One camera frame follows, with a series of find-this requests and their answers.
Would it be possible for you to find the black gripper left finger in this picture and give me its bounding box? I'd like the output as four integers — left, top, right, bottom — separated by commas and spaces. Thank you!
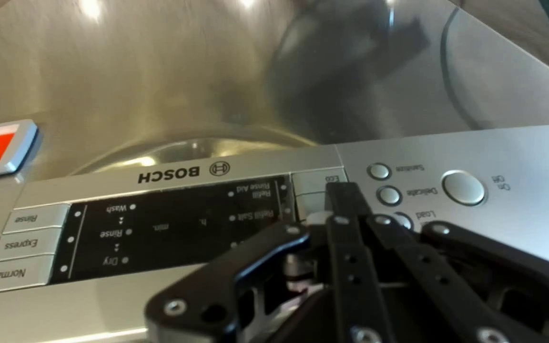
144, 182, 396, 343

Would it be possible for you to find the stainless steel Bosch dishwasher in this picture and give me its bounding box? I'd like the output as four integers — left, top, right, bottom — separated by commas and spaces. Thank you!
0, 0, 549, 343

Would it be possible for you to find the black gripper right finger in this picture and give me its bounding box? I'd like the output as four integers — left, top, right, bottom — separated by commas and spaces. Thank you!
352, 183, 549, 343

